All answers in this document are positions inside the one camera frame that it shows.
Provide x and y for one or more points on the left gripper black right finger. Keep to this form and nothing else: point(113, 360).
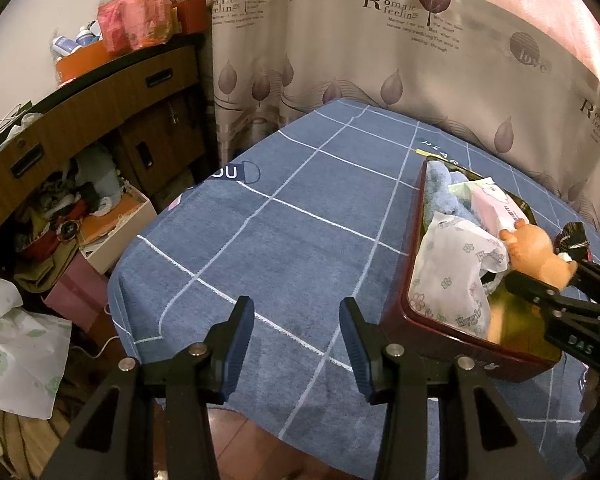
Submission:
point(479, 435)

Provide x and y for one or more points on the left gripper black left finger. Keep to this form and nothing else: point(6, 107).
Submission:
point(113, 436)

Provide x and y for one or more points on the orange rubber pig toy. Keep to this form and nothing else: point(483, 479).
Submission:
point(531, 252)

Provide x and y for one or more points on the floral white tissue pack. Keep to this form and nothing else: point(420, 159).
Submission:
point(456, 268)

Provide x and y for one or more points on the light blue towel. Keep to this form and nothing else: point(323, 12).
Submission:
point(439, 198)

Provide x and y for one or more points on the black patterned cloth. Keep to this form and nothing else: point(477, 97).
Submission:
point(573, 242)

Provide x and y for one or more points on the person's right hand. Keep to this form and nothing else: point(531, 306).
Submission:
point(591, 391)

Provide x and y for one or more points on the red and gold tin box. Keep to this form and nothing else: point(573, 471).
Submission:
point(515, 348)

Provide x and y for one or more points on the white green crumpled bag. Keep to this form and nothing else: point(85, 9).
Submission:
point(34, 351)

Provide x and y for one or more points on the pink box on floor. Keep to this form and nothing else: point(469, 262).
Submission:
point(80, 294)

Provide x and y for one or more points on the white cardboard box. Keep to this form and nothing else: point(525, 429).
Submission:
point(102, 240)

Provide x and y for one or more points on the beige leaf print curtain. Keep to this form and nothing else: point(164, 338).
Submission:
point(520, 78)

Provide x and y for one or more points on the blue grid tablecloth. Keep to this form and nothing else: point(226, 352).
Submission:
point(319, 213)

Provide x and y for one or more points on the dark wooden cabinet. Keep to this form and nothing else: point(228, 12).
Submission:
point(148, 108)

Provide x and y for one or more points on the orange box on cabinet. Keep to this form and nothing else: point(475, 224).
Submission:
point(81, 62)

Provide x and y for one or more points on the red plastic bag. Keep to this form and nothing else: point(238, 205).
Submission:
point(131, 25)

